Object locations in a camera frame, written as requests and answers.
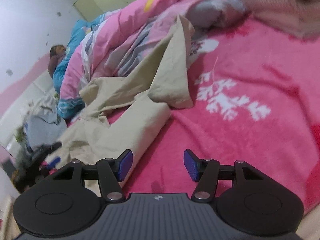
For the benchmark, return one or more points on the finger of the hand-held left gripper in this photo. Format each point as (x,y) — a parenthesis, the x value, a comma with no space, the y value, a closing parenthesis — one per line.
(53,162)

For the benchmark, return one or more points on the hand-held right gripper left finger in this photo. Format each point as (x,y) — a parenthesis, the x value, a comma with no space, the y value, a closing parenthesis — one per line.
(125,166)

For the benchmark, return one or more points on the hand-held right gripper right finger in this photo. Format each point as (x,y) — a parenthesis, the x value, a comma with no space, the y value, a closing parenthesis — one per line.
(191,166)

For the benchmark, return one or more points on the beige pants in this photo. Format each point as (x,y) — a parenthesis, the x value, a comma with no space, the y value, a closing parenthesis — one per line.
(120,105)

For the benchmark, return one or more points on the stack of folded clothes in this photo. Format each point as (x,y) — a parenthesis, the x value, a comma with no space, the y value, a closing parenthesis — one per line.
(287,10)

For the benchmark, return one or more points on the grey sweatshirt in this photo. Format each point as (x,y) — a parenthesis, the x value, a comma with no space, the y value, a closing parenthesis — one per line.
(42,130)

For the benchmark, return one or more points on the white fluffy blanket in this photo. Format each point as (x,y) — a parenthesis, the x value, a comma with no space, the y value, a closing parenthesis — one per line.
(45,105)

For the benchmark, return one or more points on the pink floral bed blanket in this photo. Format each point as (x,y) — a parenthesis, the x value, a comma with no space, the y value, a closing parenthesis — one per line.
(250,130)

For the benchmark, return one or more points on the pink and white headboard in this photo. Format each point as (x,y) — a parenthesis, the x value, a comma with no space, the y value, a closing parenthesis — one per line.
(25,95)

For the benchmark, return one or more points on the pink and blue patterned quilt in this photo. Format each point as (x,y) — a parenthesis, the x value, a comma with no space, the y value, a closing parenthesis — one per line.
(112,42)

